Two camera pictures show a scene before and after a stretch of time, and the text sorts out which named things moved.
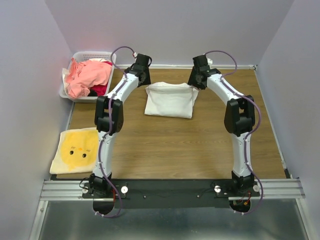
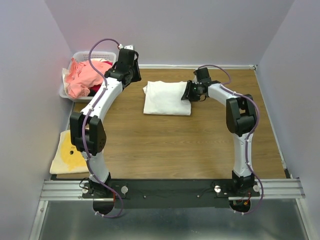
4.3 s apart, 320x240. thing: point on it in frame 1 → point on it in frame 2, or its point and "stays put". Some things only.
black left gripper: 146,70 → 135,65
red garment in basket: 101,90 stays put
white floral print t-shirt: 171,100 stays put
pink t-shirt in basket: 85,75 stays put
